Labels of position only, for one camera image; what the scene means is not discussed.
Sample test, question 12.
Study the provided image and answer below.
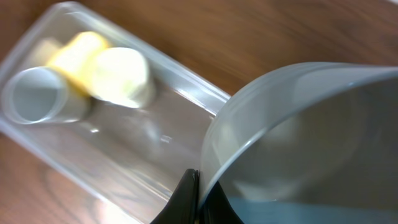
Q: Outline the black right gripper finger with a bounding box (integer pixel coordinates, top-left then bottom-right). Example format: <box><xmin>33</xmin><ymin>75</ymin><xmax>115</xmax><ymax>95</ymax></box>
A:
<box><xmin>150</xmin><ymin>169</ymin><xmax>199</xmax><ymax>224</ymax></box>

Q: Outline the white plastic cup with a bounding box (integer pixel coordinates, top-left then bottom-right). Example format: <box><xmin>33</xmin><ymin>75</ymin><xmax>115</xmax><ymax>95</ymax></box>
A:
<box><xmin>86</xmin><ymin>47</ymin><xmax>156</xmax><ymax>108</ymax></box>

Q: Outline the grey plastic bowl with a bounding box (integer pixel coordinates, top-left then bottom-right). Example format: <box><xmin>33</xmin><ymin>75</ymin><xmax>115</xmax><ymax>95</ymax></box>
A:
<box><xmin>199</xmin><ymin>62</ymin><xmax>397</xmax><ymax>223</ymax></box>

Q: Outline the yellow plastic cup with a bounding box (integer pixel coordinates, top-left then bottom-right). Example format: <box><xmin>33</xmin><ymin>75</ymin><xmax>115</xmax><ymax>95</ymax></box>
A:
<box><xmin>45</xmin><ymin>31</ymin><xmax>112</xmax><ymax>96</ymax></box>

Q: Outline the grey plastic cup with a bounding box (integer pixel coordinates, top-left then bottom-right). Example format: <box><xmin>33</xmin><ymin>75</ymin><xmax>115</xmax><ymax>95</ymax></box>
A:
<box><xmin>1</xmin><ymin>67</ymin><xmax>90</xmax><ymax>124</ymax></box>

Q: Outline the clear plastic storage box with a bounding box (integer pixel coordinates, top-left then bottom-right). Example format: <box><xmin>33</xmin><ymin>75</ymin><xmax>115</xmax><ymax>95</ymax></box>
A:
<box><xmin>1</xmin><ymin>2</ymin><xmax>229</xmax><ymax>223</ymax></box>

